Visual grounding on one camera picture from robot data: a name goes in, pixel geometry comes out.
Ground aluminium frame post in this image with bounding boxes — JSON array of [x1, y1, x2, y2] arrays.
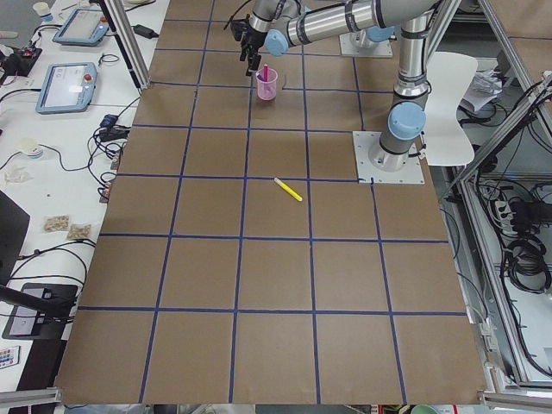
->
[[98, 0, 150, 91]]

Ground yellow highlighter pen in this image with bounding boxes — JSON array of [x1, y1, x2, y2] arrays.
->
[[273, 177, 303, 202]]

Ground black monitor edge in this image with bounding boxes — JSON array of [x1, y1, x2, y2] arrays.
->
[[0, 192, 30, 285]]

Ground white plastic chair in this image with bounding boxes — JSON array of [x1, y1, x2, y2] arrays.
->
[[424, 52, 478, 166]]

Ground blue black cable connector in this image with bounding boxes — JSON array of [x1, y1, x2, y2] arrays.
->
[[98, 114, 130, 142]]

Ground far blue teach pendant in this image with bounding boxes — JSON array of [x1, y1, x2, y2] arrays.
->
[[53, 8, 110, 47]]

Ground coiled black cables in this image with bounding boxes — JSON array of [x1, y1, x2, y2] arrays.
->
[[502, 235, 549, 294]]

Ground blue teach pendant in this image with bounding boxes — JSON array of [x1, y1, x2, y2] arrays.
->
[[35, 62, 97, 115], [53, 8, 110, 47]]

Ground snack bag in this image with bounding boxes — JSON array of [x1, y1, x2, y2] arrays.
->
[[66, 223, 92, 241], [42, 215, 71, 233]]

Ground black monitor stand base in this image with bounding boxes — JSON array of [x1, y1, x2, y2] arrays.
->
[[1, 283, 78, 340]]

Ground near blue teach pendant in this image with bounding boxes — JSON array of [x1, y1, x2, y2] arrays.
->
[[35, 62, 97, 115]]

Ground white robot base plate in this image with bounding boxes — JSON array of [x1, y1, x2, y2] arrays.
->
[[353, 131, 425, 185]]

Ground right snack bag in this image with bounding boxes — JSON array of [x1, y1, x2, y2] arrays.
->
[[66, 223, 92, 241]]

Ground black power adapter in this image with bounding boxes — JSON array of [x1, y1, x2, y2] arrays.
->
[[133, 24, 159, 39]]

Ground colourful remote control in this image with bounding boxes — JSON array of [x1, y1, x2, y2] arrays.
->
[[0, 345, 21, 369]]

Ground pink plastic cup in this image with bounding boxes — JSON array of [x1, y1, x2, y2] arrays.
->
[[255, 68, 279, 101]]

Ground stack of papers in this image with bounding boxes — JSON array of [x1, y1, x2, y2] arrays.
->
[[460, 69, 503, 113]]

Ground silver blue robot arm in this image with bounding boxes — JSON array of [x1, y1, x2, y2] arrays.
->
[[227, 0, 438, 172]]

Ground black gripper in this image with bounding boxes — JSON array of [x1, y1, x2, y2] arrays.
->
[[240, 27, 267, 77]]

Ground white paper cup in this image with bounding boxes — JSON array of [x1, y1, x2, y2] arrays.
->
[[32, 1, 53, 22]]

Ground person hand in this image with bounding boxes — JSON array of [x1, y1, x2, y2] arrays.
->
[[0, 30, 19, 39]]

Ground left snack bag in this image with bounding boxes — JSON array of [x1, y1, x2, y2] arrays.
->
[[42, 215, 71, 233]]

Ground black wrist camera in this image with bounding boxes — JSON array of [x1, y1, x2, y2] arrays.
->
[[223, 17, 248, 42]]

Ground crumpled white tissue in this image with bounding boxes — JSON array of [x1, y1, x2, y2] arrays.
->
[[4, 166, 34, 185]]

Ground black circuit board device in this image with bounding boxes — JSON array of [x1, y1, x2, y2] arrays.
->
[[1, 46, 42, 77]]

